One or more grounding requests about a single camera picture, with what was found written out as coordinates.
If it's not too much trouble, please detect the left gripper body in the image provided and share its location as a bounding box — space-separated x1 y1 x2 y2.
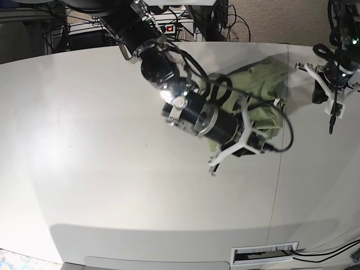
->
295 62 359 105

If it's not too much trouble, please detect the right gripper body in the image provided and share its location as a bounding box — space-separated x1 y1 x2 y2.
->
201 97 261 176

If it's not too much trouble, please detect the green T-shirt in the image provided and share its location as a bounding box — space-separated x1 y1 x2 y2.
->
208 60 287 139

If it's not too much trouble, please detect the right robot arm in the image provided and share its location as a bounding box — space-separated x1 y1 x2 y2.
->
64 1 268 173

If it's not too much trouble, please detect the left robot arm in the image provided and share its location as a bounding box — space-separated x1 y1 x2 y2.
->
295 1 359 119

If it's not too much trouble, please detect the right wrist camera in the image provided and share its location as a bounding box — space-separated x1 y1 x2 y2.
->
245 130 268 154

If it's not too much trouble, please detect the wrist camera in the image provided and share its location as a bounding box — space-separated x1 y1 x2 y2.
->
325 99 345 119
245 130 268 154

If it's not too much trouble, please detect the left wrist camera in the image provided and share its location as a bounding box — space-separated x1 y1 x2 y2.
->
325 99 345 119

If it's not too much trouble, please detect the camera black cable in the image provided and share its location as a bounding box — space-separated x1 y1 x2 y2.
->
165 42 295 154
328 87 340 135

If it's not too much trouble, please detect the table cable grommet slot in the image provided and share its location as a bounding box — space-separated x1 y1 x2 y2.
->
230 242 299 267

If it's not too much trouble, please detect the black cable bottom right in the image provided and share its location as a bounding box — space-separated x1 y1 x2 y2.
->
292 238 360 263

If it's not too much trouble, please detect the black power strip red switch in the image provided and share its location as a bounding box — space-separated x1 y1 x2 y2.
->
160 25 176 35

